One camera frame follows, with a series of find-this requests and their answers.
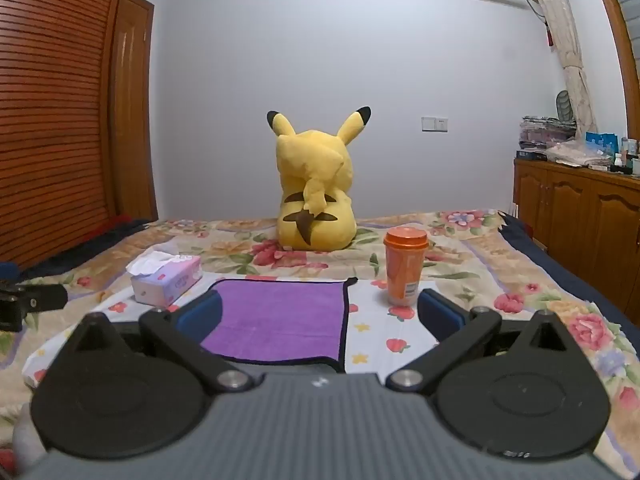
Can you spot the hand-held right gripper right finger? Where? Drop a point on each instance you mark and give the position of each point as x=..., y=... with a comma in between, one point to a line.
x=440, y=312

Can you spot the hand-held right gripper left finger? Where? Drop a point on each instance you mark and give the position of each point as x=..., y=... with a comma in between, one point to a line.
x=200, y=312

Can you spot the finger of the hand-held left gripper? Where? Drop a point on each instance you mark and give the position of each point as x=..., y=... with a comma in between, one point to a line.
x=45, y=297

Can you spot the purple towel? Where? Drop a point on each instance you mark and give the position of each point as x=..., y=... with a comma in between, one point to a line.
x=280, y=317

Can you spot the pink tissue box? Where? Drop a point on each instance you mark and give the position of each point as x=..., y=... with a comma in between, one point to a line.
x=165, y=277

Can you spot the orange plastic bottle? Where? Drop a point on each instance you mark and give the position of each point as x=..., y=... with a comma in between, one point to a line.
x=404, y=267

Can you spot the floral bed sheet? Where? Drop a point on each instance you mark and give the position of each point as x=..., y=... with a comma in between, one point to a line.
x=475, y=260

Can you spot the dark blue mattress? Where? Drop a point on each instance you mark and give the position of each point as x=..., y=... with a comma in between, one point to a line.
x=560, y=265

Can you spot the yellow plush toy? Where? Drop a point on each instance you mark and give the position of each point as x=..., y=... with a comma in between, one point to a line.
x=312, y=195

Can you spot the wooden cabinet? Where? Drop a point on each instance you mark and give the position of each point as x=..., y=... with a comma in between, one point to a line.
x=575, y=215

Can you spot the dark blue flat box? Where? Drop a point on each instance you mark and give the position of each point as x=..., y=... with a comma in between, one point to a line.
x=531, y=155

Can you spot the wooden slatted wardrobe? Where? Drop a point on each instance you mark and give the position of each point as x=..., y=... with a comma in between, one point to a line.
x=50, y=110

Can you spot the wooden door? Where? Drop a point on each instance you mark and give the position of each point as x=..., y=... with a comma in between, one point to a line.
x=132, y=110

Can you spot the stack of folded cloths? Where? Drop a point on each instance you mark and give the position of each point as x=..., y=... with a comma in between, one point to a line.
x=542, y=132

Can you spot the pink crumpled cloth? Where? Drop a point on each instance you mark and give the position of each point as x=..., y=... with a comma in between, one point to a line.
x=577, y=154

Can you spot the blue patterned box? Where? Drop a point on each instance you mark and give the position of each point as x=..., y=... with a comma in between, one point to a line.
x=602, y=144

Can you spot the small white bottle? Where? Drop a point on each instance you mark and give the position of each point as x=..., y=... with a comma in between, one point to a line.
x=619, y=160

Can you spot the green ribbed fan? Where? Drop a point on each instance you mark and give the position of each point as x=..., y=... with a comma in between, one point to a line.
x=565, y=105

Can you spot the beige curtain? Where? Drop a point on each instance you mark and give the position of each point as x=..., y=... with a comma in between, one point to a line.
x=565, y=35

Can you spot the white wall switch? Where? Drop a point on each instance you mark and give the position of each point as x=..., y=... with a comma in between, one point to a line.
x=434, y=124

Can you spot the red wall tag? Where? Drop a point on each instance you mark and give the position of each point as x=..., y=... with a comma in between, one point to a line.
x=550, y=35

